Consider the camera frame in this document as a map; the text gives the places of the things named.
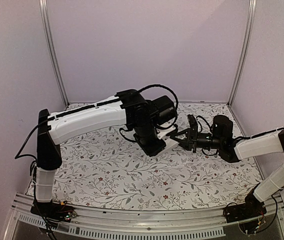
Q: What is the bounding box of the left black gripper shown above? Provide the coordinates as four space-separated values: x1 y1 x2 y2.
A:
133 122 168 159

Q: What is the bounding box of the white remote control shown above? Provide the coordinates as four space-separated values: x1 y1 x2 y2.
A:
163 137 179 151

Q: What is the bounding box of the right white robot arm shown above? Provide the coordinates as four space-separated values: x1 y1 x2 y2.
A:
170 114 284 218

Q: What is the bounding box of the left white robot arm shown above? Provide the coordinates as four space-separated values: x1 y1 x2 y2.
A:
26 84 179 217

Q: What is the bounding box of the floral patterned table mat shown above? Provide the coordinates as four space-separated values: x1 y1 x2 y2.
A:
25 101 267 211

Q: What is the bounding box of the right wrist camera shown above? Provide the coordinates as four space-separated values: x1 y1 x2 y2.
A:
187 114 198 132

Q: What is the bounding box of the front aluminium rail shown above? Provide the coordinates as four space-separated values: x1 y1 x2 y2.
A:
2 193 284 240

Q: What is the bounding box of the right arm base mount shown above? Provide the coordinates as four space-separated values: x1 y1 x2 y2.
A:
223 189 267 223

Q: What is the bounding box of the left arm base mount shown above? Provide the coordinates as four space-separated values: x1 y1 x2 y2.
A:
30 192 77 222

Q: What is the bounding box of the right aluminium frame post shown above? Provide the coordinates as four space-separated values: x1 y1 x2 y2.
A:
227 0 257 108

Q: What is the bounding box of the aluminium frame post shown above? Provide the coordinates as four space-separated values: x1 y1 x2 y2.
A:
227 0 257 108
38 0 69 107

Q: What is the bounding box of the left aluminium frame post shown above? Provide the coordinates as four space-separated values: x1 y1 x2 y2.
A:
38 0 69 107

